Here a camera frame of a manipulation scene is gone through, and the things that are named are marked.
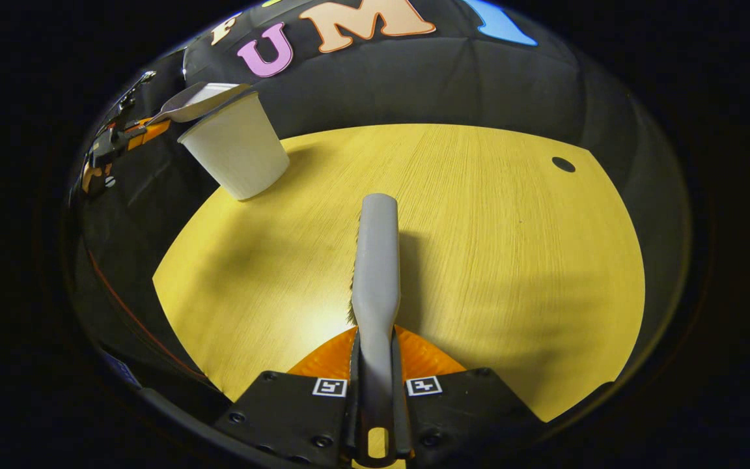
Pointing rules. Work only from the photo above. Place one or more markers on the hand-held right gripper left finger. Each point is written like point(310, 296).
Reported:
point(290, 410)

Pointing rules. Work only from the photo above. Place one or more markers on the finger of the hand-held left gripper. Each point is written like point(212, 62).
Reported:
point(148, 133)

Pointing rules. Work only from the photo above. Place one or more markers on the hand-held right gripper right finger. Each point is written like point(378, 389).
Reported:
point(466, 410)

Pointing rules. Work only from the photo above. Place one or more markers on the grey plastic dustpan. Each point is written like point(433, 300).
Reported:
point(193, 101)

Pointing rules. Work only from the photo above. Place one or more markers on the white ribbed garbage bin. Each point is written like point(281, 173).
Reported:
point(238, 150)

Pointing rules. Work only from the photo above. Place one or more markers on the small grey broom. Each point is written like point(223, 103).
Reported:
point(375, 260)

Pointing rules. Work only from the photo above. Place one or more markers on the yellow wooden desktop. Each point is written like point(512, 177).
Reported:
point(479, 228)

